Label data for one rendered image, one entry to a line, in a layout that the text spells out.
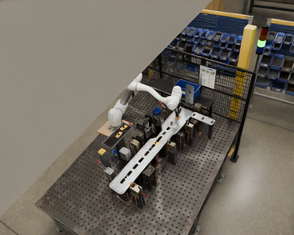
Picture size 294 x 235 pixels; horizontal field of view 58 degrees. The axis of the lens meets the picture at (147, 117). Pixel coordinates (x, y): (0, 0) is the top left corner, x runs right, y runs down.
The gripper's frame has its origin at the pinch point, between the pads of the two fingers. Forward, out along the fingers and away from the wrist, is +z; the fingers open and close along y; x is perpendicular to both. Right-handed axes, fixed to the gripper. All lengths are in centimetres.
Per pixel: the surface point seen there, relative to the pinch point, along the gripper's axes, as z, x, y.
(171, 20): -216, -182, 114
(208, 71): -33, 54, 11
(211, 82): -18, 54, 17
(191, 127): 3.4, -8.3, 23.7
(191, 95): -11.6, 26.4, 4.3
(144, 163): 7, -75, 6
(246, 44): -78, 57, 49
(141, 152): 7, -66, -5
